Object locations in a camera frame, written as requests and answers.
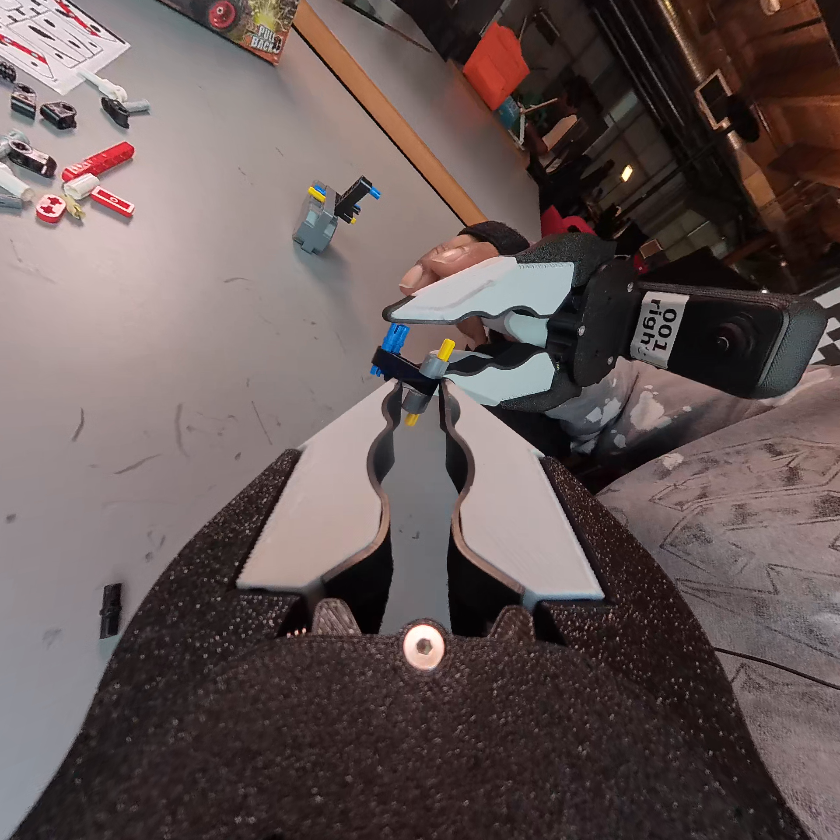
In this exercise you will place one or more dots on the small black toy brick assembly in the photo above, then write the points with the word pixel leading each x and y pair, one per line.
pixel 397 367

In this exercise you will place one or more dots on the person's right forearm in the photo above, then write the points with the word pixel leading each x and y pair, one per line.
pixel 630 407

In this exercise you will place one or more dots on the grey table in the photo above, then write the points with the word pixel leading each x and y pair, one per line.
pixel 420 98

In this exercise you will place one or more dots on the grey toy motor block assembly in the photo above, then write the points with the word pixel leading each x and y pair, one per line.
pixel 315 226

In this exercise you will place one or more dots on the teal container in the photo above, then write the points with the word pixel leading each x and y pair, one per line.
pixel 508 113

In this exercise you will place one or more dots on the grey desk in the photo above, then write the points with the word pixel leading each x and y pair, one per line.
pixel 197 394

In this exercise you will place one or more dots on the red plastic canister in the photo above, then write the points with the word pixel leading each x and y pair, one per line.
pixel 571 223

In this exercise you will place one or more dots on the pile of red white bricks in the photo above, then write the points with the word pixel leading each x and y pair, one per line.
pixel 98 161

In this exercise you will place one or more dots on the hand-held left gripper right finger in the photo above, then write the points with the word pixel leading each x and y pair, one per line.
pixel 518 518

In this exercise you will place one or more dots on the person's right hand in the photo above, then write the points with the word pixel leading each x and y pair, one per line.
pixel 453 256

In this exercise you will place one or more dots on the orange crate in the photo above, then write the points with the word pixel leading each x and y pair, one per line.
pixel 495 65

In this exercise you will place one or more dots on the toy truck cardboard box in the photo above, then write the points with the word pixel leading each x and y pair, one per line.
pixel 256 26

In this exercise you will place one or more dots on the black white marker board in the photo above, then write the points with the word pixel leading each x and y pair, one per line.
pixel 830 328

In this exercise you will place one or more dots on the white sticker sheet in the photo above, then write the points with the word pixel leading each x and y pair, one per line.
pixel 65 46

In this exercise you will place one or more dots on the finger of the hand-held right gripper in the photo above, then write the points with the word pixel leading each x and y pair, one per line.
pixel 472 292
pixel 518 377

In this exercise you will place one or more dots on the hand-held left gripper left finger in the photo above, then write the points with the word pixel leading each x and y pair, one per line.
pixel 321 518

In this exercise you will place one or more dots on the black connector pin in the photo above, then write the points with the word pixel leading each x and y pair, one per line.
pixel 110 610

